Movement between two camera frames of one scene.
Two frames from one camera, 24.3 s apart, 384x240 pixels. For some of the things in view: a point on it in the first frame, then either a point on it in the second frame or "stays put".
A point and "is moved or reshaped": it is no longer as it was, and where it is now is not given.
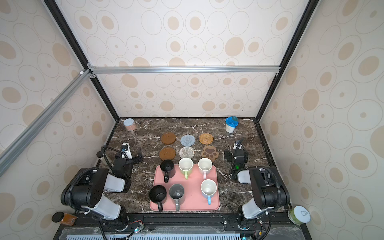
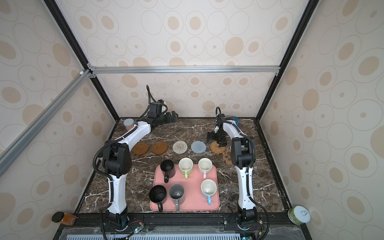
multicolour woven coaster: x=186 y=152 to x=180 y=147
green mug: x=185 y=165 stays put
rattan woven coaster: x=206 y=138 to x=214 y=147
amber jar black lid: x=64 y=218 stays put
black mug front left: x=158 y=194 stays put
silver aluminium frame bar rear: x=92 y=70 stays put
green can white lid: x=299 y=215 stays put
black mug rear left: x=168 y=168 stays put
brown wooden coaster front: x=167 y=153 to x=159 y=147
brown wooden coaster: x=168 y=138 to x=140 y=148
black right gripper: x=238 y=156 to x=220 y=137
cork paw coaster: x=210 y=152 is moved or reshaped
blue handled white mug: x=208 y=188 stays put
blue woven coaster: x=187 y=140 to x=198 y=147
